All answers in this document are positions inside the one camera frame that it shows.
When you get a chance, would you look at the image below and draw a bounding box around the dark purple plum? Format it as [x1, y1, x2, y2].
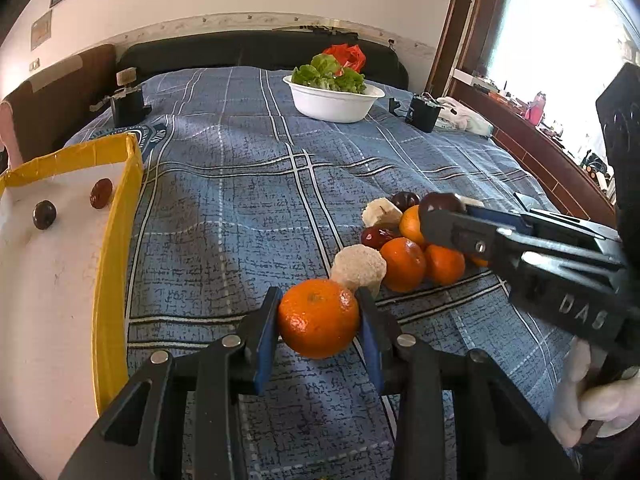
[419, 192, 466, 216]
[32, 200, 57, 231]
[389, 191, 422, 212]

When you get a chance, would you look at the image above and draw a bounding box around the white cloth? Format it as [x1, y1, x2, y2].
[436, 96, 496, 137]

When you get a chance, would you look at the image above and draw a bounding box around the wooden window frame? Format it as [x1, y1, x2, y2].
[427, 0, 508, 93]

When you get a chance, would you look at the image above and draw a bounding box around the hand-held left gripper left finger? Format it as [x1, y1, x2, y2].
[57, 287, 283, 480]

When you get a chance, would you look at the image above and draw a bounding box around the beige wall plaque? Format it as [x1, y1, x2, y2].
[31, 10, 53, 52]

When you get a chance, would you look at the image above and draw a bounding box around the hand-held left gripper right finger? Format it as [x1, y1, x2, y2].
[354, 287, 583, 480]

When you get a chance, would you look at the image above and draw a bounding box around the black clamp with wooden knob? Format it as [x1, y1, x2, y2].
[90, 67, 152, 127]

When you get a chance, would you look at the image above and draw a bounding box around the white tray with yellow rim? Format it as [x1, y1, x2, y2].
[0, 133, 145, 466]

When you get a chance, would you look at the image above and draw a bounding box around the green lettuce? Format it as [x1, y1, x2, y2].
[291, 53, 367, 95]

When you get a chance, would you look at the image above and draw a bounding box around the brown armchair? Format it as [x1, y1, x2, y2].
[0, 44, 117, 168]

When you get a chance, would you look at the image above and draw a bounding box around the red jujube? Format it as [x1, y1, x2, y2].
[89, 177, 114, 210]
[361, 226, 396, 250]

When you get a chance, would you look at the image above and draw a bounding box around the black sofa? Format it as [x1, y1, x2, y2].
[116, 30, 410, 88]

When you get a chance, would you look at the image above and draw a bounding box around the pink bottle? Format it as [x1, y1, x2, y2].
[525, 91, 547, 123]

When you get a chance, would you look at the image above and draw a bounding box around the red plastic bag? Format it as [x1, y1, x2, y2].
[322, 43, 367, 73]

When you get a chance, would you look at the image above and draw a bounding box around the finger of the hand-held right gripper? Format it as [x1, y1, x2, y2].
[419, 208, 532, 287]
[460, 192, 623, 248]

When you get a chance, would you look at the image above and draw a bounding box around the wooden windowsill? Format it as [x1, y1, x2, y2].
[447, 67, 618, 216]

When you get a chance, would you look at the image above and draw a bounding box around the person's right hand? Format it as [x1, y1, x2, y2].
[550, 337, 640, 448]

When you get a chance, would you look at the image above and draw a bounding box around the yellowish tangerine with stem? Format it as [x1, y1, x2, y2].
[398, 204, 428, 248]

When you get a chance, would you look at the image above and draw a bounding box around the white bowl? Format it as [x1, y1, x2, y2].
[282, 74, 386, 123]

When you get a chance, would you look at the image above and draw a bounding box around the black clamp device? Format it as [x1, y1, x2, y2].
[389, 92, 443, 133]

